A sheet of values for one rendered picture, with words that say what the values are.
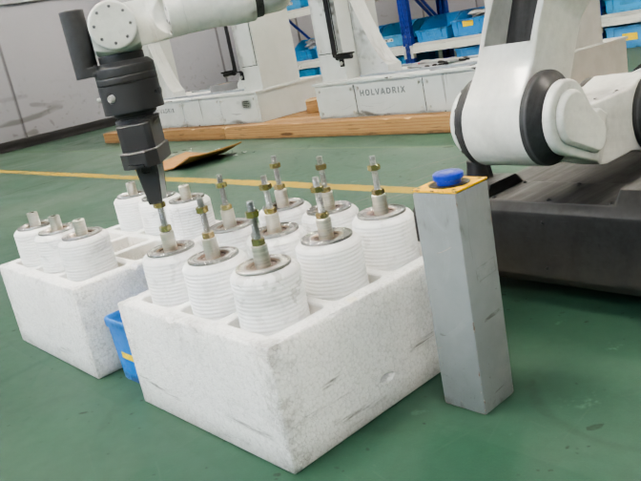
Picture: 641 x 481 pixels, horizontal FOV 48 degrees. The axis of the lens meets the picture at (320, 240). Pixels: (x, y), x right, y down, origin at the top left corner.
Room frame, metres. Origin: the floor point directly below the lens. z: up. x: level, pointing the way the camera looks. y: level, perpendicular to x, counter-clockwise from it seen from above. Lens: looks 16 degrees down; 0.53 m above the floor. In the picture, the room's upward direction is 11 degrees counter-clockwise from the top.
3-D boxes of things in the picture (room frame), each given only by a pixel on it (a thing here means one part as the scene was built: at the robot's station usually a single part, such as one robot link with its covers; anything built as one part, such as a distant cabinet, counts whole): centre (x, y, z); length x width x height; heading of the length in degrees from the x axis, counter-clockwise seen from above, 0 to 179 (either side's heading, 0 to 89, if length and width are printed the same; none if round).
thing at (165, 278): (1.10, 0.23, 0.16); 0.10 x 0.10 x 0.18
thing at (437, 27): (6.83, -1.51, 0.36); 0.50 x 0.38 x 0.21; 130
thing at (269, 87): (5.13, 0.50, 0.45); 1.61 x 0.57 x 0.74; 39
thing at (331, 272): (1.00, -0.01, 0.16); 0.10 x 0.10 x 0.18
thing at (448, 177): (0.91, -0.18, 0.32); 0.04 x 0.04 x 0.02
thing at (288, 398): (1.09, 0.07, 0.09); 0.39 x 0.39 x 0.18; 40
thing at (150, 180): (1.08, 0.23, 0.36); 0.03 x 0.02 x 0.06; 88
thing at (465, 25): (6.48, -1.76, 0.36); 0.50 x 0.38 x 0.21; 130
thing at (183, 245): (1.10, 0.23, 0.25); 0.08 x 0.08 x 0.01
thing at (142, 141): (1.10, 0.24, 0.45); 0.13 x 0.10 x 0.12; 178
